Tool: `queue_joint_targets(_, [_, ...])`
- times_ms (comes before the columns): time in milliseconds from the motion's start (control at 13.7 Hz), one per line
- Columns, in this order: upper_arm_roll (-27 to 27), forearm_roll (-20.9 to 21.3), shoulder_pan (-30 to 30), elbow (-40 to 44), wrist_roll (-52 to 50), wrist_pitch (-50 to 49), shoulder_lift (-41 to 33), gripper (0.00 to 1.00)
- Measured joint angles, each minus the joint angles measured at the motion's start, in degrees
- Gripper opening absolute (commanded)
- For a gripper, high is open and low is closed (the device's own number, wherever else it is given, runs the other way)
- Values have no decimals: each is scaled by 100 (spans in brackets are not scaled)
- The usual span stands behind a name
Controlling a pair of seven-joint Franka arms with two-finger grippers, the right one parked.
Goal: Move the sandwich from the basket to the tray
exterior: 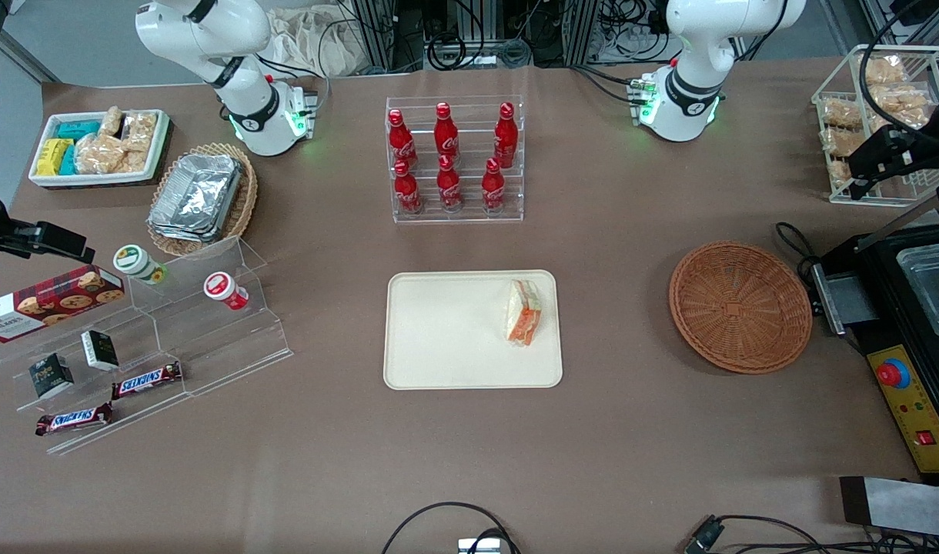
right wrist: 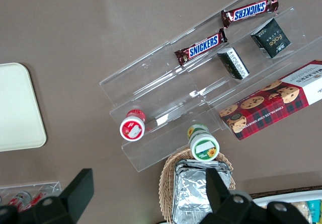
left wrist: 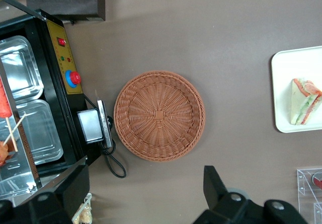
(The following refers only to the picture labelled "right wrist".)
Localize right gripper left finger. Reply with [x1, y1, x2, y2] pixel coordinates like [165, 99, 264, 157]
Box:
[19, 168, 95, 224]

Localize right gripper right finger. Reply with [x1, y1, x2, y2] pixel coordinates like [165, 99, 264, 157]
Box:
[201, 168, 256, 224]

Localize oval light wicker basket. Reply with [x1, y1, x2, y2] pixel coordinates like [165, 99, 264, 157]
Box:
[158, 146, 237, 224]

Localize beige rectangular tray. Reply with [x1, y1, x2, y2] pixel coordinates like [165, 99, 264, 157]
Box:
[0, 62, 47, 153]

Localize clear acrylic bottle rack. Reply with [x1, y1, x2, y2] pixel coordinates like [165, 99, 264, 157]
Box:
[0, 181, 62, 209]

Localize stacked aluminium foil trays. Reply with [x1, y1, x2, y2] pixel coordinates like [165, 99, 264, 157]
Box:
[172, 158, 233, 224]

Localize red cola bottle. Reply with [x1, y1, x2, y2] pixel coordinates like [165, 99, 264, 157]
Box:
[7, 191, 33, 212]
[32, 193, 48, 207]

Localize green lid yogurt cup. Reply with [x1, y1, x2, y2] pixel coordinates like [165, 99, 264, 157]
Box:
[186, 123, 220, 163]

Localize white rectangular snack bin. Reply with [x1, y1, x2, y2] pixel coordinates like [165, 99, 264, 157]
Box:
[250, 189, 322, 224]

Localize clear bag of crackers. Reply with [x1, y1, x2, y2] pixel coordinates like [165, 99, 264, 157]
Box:
[291, 201, 309, 219]

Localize red lid yogurt cup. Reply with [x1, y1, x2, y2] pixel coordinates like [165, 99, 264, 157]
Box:
[119, 108, 147, 142]

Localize teal snack packet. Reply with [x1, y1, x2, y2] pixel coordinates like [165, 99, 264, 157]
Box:
[306, 199, 322, 223]

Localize red tartan cookie box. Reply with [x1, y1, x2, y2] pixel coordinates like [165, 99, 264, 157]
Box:
[218, 59, 322, 141]

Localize clear acrylic step shelf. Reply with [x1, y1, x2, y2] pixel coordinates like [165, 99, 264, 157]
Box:
[169, 0, 322, 134]
[99, 41, 223, 174]

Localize black box white label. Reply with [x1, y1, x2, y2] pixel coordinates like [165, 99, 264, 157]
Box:
[216, 46, 251, 81]

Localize brown Snickers bar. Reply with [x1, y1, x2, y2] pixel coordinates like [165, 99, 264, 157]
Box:
[220, 0, 280, 29]
[174, 27, 228, 66]

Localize black box gold print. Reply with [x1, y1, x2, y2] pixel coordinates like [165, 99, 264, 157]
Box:
[250, 17, 292, 59]

